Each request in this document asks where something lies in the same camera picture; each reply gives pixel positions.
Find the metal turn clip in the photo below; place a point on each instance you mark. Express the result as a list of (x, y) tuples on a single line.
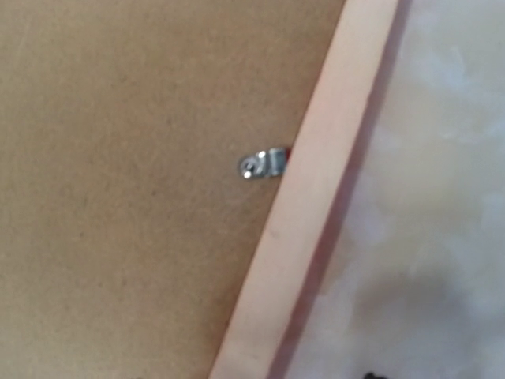
[(268, 163)]

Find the red and wood picture frame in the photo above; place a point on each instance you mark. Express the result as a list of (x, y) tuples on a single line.
[(304, 222)]

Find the brown backing board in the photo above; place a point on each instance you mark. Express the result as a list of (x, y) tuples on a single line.
[(126, 229)]

